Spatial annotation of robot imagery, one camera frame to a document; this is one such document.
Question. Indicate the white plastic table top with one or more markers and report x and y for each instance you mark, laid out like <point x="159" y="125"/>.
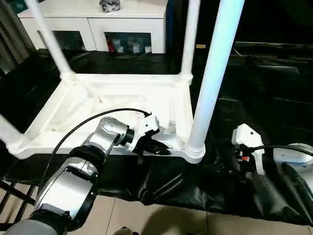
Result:
<point x="98" y="98"/>

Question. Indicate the white plastic table leg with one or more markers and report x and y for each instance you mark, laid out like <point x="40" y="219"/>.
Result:
<point x="190" y="39"/>
<point x="11" y="132"/>
<point x="215" y="73"/>
<point x="49" y="39"/>

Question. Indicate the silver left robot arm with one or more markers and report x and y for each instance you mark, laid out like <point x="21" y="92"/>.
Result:
<point x="83" y="166"/>

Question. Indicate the black work mat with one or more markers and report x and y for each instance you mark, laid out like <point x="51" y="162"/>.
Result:
<point x="264" y="98"/>

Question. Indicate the dark robot left foot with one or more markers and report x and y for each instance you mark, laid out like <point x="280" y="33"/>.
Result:
<point x="128" y="231"/>

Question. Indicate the small red bottle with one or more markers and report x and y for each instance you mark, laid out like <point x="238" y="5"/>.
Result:
<point x="110" y="46"/>

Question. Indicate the small tan box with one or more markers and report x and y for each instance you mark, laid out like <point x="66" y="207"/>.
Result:
<point x="200" y="46"/>

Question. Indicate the white glass-door cabinet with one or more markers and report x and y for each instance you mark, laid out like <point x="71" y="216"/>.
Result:
<point x="73" y="24"/>

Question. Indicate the small grey bundle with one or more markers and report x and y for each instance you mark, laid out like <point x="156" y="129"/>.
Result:
<point x="110" y="5"/>

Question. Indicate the grey window curtain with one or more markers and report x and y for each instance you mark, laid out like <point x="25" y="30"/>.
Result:
<point x="17" y="34"/>

